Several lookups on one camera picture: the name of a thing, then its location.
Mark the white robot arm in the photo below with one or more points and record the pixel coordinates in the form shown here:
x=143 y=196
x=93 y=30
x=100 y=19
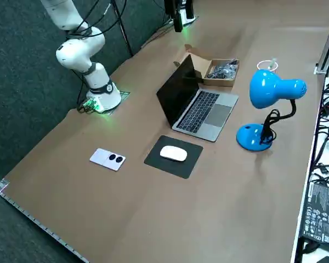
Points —
x=76 y=54

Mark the green pen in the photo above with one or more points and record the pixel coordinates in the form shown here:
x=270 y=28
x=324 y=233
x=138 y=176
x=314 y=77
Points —
x=272 y=63

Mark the black stand legs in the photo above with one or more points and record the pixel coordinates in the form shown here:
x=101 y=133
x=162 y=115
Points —
x=126 y=35

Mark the bag of black parts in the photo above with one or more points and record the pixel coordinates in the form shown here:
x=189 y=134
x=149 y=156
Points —
x=224 y=69

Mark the blue gooseneck desk lamp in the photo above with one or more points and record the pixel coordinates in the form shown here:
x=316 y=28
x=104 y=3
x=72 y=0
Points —
x=268 y=87

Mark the white computer mouse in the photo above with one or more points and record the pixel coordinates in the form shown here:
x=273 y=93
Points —
x=173 y=153

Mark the pale lilac smartphone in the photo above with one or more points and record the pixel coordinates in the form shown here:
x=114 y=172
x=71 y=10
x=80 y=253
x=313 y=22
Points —
x=104 y=160

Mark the black mouse pad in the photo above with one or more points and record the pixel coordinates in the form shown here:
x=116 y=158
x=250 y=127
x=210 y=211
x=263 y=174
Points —
x=156 y=161

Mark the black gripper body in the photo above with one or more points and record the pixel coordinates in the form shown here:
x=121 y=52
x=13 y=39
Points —
x=181 y=2

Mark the open cardboard box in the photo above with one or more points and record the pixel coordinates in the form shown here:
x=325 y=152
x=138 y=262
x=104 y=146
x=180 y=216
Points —
x=200 y=64

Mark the aluminium table edge rail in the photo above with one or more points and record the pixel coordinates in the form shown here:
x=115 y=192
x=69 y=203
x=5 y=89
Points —
x=30 y=216

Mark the grey laptop computer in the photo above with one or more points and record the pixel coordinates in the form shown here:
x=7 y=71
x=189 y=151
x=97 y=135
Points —
x=205 y=115

